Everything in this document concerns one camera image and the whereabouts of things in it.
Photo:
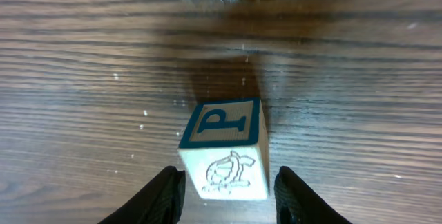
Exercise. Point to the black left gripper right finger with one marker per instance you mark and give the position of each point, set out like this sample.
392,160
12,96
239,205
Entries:
298,203

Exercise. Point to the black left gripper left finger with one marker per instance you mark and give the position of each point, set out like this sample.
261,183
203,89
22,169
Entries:
161,201

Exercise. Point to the blue letter P block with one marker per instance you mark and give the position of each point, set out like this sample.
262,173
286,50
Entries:
225,149

